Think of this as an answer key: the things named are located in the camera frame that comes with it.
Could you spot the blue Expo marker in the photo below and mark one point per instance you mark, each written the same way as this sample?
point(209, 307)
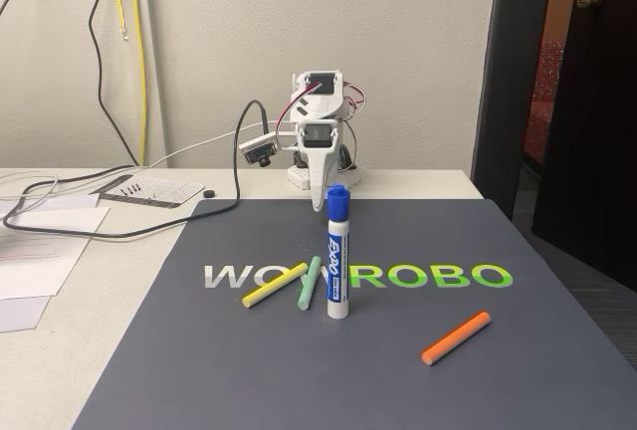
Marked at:
point(338, 251)

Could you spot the yellow chalk stick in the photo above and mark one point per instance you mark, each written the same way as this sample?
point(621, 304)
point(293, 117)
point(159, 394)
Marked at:
point(274, 285)

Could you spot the pale blue-white card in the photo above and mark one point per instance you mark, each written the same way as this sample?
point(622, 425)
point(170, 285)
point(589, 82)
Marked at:
point(22, 313)

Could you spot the dark door frame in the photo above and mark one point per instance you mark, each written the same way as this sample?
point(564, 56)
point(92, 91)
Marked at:
point(507, 76)

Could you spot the orange chalk stick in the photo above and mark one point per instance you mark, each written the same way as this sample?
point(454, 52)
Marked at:
point(455, 338)

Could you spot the white gripper camera module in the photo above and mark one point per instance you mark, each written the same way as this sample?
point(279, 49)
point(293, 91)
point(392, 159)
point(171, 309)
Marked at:
point(259, 149)

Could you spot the striped paper sheet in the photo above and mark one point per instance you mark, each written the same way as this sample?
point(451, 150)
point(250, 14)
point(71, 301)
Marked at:
point(164, 188)

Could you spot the green chalk stick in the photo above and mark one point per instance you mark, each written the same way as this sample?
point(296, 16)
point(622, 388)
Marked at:
point(308, 283)

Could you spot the dark wooden door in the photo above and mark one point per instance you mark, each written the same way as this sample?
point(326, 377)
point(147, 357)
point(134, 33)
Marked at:
point(597, 101)

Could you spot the small black round cap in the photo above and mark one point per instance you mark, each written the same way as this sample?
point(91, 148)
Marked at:
point(209, 194)

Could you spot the plain white paper sheet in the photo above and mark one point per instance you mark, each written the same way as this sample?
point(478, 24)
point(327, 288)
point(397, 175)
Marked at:
point(60, 202)

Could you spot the grey WOWROBO mat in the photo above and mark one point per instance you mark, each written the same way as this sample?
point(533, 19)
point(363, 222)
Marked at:
point(249, 375)

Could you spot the white printed paper sheet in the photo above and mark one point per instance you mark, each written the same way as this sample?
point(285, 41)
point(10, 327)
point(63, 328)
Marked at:
point(45, 261)

